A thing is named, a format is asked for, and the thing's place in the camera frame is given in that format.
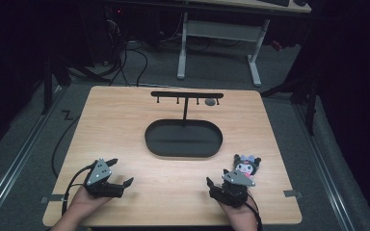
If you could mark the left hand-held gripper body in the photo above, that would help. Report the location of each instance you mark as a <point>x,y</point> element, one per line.
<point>100,179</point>

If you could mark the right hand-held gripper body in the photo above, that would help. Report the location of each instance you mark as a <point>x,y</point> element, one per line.
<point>232,192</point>

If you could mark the black hook rack with tray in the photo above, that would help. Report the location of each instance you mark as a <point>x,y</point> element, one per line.
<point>183,138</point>

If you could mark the person's right hand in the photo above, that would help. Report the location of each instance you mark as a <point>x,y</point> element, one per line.
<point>239,213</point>

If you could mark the person's left hand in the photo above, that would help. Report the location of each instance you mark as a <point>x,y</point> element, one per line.
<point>88,200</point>

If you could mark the grey tape strip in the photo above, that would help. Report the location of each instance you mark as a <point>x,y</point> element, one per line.
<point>293,193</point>
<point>52,199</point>

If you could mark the grey round table grommet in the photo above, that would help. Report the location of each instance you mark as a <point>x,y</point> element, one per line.
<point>210,102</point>

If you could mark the black metal stand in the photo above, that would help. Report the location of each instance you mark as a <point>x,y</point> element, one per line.
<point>54,73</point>
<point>305,93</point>

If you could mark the black computer tower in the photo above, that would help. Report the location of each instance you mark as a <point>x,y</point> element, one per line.
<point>113,32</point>

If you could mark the desk with white legs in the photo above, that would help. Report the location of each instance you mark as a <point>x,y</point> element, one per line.
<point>221,31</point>

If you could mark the metal floor rail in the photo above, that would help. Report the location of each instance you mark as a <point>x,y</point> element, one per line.
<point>324,166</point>
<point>19,157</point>

